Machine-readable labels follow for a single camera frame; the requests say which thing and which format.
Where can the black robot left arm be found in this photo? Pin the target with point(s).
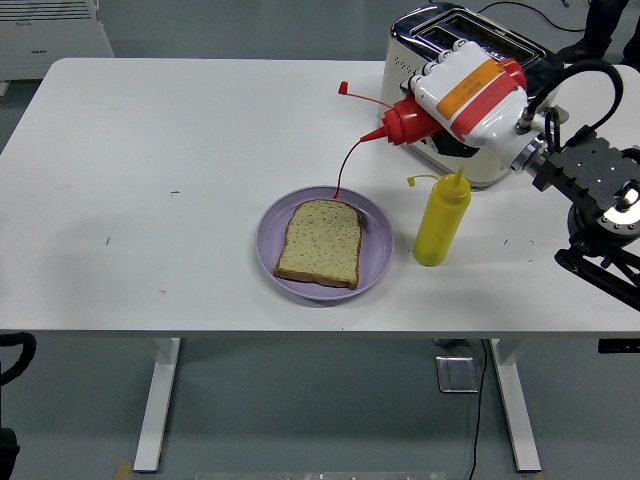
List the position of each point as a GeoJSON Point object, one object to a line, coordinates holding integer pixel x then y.
{"type": "Point", "coordinates": [7, 450]}

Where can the white table leg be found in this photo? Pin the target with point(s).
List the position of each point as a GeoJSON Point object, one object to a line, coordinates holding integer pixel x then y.
{"type": "Point", "coordinates": [517, 400]}
{"type": "Point", "coordinates": [155, 400]}

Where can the bread slice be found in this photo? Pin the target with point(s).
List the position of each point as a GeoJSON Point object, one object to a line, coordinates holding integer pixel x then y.
{"type": "Point", "coordinates": [322, 245]}

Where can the person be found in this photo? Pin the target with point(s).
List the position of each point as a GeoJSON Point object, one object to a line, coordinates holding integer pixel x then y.
{"type": "Point", "coordinates": [600, 25]}

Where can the purple plate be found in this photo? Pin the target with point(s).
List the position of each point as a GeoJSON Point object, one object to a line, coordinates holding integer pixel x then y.
{"type": "Point", "coordinates": [270, 235]}

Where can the cream and chrome toaster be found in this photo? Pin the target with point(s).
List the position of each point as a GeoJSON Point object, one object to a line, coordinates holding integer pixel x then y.
{"type": "Point", "coordinates": [395, 80]}

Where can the white floor appliance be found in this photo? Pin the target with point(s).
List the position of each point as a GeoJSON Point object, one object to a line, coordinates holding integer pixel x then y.
{"type": "Point", "coordinates": [50, 45]}

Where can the metal floor socket plate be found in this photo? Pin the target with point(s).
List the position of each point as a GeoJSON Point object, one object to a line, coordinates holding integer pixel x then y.
{"type": "Point", "coordinates": [456, 375]}

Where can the yellow squeeze bottle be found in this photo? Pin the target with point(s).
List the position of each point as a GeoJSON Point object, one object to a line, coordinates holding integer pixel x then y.
{"type": "Point", "coordinates": [440, 225]}

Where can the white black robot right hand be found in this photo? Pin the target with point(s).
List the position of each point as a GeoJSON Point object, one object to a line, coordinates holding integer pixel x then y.
{"type": "Point", "coordinates": [465, 75]}

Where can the red squeeze bottle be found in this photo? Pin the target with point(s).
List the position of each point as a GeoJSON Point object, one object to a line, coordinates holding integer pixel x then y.
{"type": "Point", "coordinates": [405, 122]}

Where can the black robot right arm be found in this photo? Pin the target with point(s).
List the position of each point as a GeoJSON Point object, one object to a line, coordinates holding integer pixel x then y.
{"type": "Point", "coordinates": [585, 165]}

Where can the black table control box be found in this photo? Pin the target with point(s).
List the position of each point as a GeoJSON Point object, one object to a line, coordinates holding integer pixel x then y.
{"type": "Point", "coordinates": [620, 346]}

